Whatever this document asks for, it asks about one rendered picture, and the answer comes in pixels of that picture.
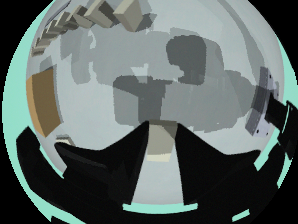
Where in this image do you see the brown box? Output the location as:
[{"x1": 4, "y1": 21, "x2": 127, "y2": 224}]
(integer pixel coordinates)
[{"x1": 25, "y1": 69, "x2": 61, "y2": 139}]

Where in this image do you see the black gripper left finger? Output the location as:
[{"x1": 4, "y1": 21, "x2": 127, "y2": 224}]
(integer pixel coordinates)
[{"x1": 55, "y1": 120, "x2": 150, "y2": 205}]

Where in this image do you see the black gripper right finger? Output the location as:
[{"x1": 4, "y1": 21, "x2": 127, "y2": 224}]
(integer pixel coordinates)
[{"x1": 174, "y1": 123, "x2": 261, "y2": 205}]

